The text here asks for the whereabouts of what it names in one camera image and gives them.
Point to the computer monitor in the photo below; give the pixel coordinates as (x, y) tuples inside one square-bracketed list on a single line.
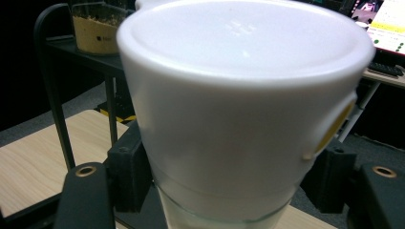
[(387, 28)]

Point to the black keyboard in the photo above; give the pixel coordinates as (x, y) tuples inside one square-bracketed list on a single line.
[(385, 68)]

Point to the black metal rack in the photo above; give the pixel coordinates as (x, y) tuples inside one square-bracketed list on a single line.
[(57, 105)]

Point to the yellow black striped floor tape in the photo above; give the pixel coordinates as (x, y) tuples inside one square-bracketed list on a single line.
[(122, 118)]

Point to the wooden desk with white leg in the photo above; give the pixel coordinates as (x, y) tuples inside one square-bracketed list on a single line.
[(387, 79)]

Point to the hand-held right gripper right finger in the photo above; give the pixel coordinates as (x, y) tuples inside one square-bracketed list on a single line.
[(332, 181)]

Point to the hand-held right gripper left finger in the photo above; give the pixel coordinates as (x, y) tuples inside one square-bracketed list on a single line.
[(129, 171)]

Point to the white foam cup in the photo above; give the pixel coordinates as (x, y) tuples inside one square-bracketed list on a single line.
[(235, 111)]

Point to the glass jar of tan powder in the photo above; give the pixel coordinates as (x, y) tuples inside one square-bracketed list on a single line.
[(94, 35)]

